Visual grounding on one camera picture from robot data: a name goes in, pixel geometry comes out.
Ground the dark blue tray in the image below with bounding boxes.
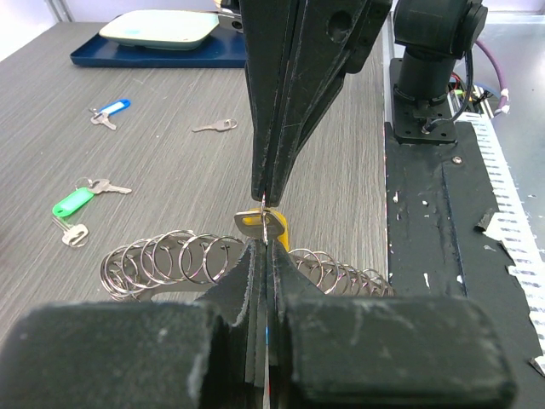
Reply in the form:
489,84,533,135
70,27,246,68

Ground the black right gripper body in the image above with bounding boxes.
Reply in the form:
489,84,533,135
342,0,392,74

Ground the pale green rectangular plate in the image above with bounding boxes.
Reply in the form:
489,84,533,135
99,9,219,50

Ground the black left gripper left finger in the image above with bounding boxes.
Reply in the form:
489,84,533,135
1,239,267,408

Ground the perforated cable duct strip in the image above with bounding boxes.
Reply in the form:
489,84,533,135
463,112,545,378

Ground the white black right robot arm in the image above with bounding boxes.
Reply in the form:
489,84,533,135
239,1,487,207

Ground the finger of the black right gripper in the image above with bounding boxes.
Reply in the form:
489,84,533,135
240,1,298,203
266,1,370,204

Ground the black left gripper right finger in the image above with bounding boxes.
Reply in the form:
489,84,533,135
266,243,517,408

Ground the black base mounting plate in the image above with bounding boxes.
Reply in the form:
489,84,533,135
382,57,545,354

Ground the green tag key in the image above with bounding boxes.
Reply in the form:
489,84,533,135
51,178,133,248

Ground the blue tag key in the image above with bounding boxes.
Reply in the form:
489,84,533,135
90,99,131,131

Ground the yellow tag key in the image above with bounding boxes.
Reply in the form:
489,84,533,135
233,209,290,251

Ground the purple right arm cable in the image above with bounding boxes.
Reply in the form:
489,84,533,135
474,40,512,116

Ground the plain silver loose key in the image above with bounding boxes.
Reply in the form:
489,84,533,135
192,118,238,133

